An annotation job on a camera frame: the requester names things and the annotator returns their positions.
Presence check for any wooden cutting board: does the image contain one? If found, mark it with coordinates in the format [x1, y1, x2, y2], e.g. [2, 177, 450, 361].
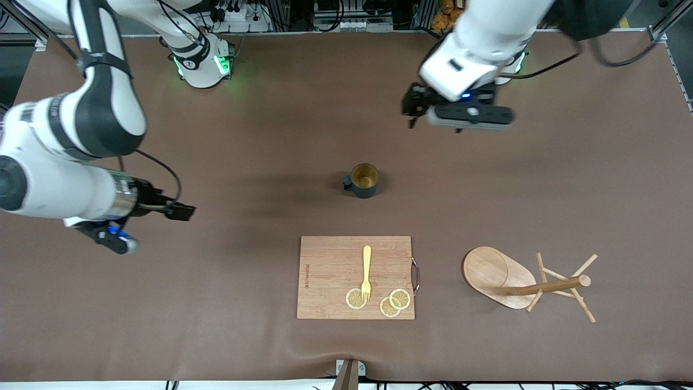
[297, 236, 420, 320]

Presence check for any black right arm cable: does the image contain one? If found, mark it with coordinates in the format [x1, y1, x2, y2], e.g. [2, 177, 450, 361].
[119, 149, 182, 205]

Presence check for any yellow plastic fork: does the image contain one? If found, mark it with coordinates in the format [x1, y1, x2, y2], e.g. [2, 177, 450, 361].
[361, 245, 373, 303]

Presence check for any brown table mat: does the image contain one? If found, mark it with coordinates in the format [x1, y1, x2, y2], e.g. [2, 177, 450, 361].
[0, 30, 693, 382]

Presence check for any aluminium frame post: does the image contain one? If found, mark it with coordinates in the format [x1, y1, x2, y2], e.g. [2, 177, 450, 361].
[649, 0, 693, 43]
[0, 0, 71, 52]

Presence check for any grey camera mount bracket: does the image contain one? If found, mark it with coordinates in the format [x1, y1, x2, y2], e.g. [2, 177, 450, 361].
[331, 359, 367, 390]

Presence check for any white power strip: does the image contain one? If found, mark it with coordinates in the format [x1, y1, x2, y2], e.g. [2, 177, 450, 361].
[208, 0, 271, 33]

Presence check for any wooden mug tree rack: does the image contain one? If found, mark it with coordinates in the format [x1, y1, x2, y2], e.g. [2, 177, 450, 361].
[462, 246, 599, 324]

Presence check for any orange snack packet pile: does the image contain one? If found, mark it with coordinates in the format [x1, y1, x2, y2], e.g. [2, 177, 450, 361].
[432, 0, 461, 30]

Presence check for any dark green mug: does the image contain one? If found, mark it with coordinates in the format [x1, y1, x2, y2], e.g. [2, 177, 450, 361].
[342, 163, 380, 199]

